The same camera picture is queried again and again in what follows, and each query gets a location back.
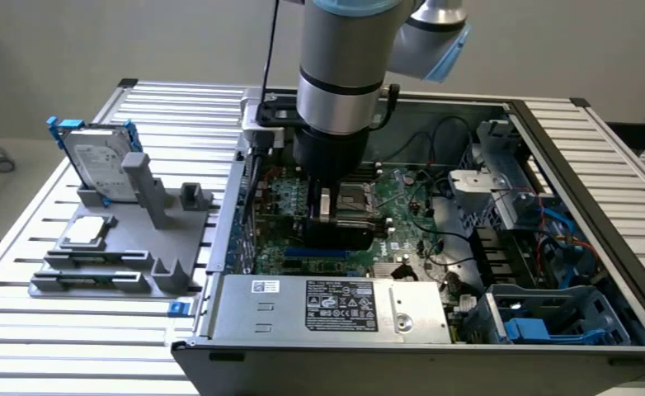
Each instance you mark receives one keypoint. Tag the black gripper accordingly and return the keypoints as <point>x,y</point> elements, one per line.
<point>330,154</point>

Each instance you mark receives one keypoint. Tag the black graphics card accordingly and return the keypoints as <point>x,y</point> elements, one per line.
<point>336,235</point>

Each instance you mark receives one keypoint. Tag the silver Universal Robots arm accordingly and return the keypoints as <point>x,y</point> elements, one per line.
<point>340,62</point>

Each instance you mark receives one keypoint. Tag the metal CPU socket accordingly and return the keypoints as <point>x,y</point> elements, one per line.
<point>359,202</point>

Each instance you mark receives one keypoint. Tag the green motherboard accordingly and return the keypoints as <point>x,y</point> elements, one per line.
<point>411,214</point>

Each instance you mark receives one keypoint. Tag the blue expansion slot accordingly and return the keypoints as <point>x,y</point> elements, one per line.
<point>296,251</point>

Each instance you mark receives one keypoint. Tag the silver disk bay cage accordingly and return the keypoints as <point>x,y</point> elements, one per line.
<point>491,185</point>

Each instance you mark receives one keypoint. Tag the silver chipset heatsink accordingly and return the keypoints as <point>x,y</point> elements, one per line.
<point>388,272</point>

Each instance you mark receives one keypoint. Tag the grey parts rack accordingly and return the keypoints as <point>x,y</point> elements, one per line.
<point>180,239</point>

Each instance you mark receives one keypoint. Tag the silver power supply unit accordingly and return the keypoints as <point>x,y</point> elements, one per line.
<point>278,313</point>

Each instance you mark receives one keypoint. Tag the black table corner cap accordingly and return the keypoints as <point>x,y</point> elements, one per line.
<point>129,83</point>
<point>580,102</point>

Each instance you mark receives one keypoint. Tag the hard disk in blue carrier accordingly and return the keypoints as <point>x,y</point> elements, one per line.
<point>99,161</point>

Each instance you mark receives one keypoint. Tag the blue case latch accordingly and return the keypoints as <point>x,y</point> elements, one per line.
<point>178,308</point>

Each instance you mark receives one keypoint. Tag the silver CPU chip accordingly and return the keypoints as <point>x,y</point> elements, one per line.
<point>87,229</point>

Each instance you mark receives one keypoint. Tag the green RAM stick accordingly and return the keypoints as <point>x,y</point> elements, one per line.
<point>94,258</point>
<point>83,281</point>

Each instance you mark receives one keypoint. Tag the grey disk bay with blue caddy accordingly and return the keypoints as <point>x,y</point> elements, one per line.
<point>548,313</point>

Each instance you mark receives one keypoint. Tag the open black PC case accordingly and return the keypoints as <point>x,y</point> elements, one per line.
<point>465,367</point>

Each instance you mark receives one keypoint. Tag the grey caster wheel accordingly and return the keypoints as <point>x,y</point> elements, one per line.
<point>3,165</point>

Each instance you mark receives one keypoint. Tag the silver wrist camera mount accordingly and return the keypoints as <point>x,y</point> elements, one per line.
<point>262,117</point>

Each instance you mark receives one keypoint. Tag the black and white side frame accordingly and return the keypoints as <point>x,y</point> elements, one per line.
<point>639,134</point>

